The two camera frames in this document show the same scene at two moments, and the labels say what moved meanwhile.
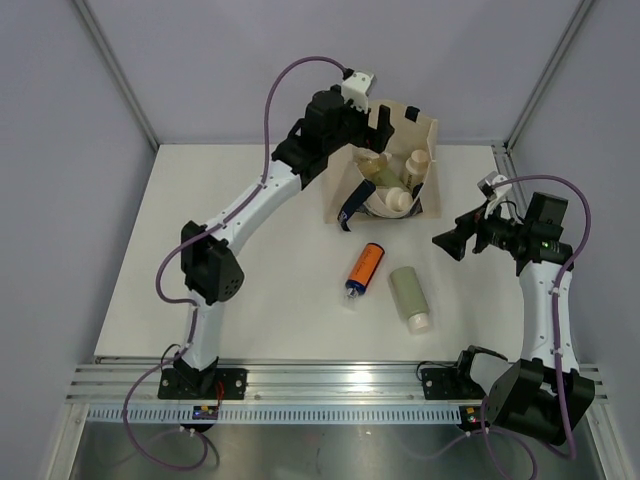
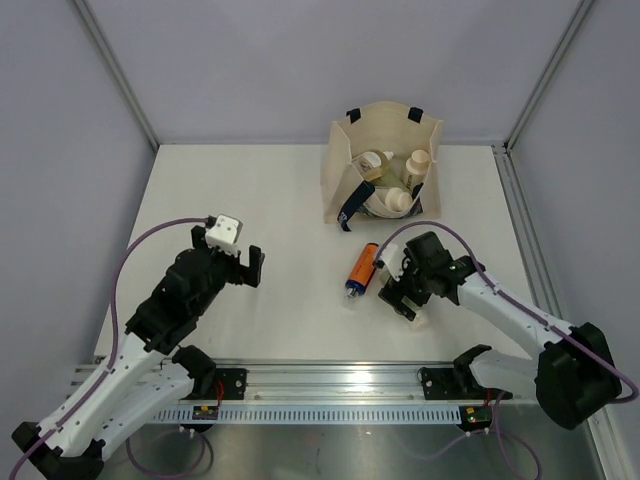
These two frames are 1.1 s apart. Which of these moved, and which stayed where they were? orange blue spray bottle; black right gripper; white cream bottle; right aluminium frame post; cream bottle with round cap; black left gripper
Moved: black right gripper; black left gripper
Stayed: orange blue spray bottle; cream bottle with round cap; white cream bottle; right aluminium frame post
